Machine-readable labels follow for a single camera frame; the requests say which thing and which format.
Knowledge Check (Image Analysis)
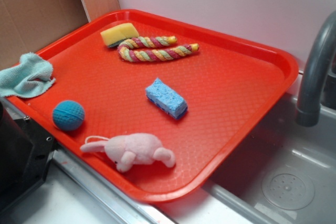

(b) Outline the blue rubber ball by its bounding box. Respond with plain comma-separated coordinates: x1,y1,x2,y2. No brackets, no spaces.
52,100,85,131

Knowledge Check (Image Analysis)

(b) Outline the yellow sponge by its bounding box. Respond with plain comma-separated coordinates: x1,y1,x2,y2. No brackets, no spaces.
100,23,139,48

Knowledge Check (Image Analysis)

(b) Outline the light blue cloth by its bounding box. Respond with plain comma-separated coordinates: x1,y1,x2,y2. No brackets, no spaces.
1,52,56,98

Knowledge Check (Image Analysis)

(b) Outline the grey faucet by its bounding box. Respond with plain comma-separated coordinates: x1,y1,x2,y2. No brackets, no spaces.
296,12,335,127

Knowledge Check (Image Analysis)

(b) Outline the pink plush bunny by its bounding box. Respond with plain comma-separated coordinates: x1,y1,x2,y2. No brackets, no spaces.
80,133,176,173

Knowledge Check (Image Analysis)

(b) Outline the multicolour rope toy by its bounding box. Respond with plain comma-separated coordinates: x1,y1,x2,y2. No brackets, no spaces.
117,36,199,62

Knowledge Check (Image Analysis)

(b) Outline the grey sink basin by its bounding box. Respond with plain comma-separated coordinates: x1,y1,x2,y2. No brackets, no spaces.
159,95,335,223

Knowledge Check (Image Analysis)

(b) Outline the red plastic tray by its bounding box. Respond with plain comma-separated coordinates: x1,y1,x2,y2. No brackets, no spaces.
9,10,298,203

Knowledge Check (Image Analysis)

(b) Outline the brown cardboard panel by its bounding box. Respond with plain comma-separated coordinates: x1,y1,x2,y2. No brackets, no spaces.
1,0,88,69

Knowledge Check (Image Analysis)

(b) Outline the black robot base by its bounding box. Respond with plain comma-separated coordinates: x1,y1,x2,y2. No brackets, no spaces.
1,103,55,214

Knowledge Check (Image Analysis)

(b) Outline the blue sponge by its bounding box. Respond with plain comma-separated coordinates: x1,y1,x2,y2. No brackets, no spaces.
145,78,188,120

